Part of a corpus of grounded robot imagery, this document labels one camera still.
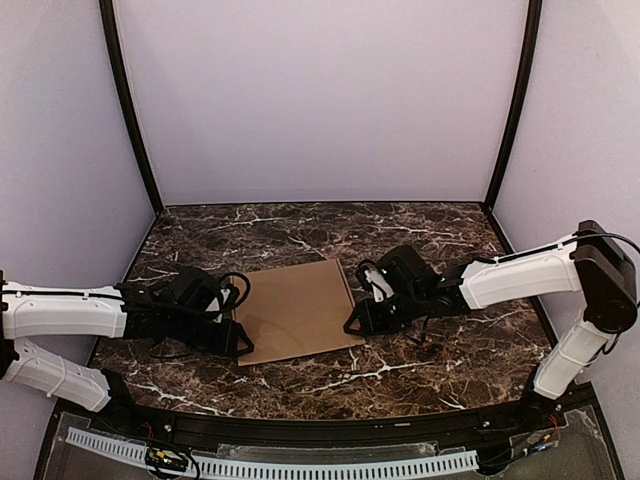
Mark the small electronics board right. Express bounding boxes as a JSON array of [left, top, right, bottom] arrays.
[[521, 434, 559, 456]]

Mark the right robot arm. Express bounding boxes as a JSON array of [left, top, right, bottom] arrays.
[[343, 220, 639, 401]]

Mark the white slotted cable duct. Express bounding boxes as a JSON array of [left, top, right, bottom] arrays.
[[65, 427, 479, 479]]

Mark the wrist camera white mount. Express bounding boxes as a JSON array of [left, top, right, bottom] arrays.
[[206, 272, 251, 323], [356, 260, 395, 303]]

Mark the right black frame post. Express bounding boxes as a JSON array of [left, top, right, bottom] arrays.
[[484, 0, 543, 211]]

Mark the small electronics board left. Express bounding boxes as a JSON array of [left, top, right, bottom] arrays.
[[144, 447, 189, 472]]

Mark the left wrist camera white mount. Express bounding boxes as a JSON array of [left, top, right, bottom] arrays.
[[206, 272, 251, 323]]

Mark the black front rail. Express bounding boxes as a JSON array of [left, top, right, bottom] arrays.
[[59, 369, 596, 454]]

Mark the small electronics board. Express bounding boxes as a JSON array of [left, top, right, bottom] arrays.
[[144, 447, 189, 472], [521, 434, 559, 456]]

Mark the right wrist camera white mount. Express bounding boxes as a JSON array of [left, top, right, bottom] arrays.
[[356, 260, 395, 303]]

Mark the black frame post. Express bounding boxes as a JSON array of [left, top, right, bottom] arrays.
[[98, 0, 164, 217], [484, 0, 543, 211]]

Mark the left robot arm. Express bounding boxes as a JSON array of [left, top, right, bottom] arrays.
[[1, 267, 254, 412]]

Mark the brown cardboard box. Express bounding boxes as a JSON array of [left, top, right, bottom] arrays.
[[234, 259, 365, 367]]

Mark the left black frame post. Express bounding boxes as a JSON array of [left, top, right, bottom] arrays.
[[98, 0, 164, 217]]

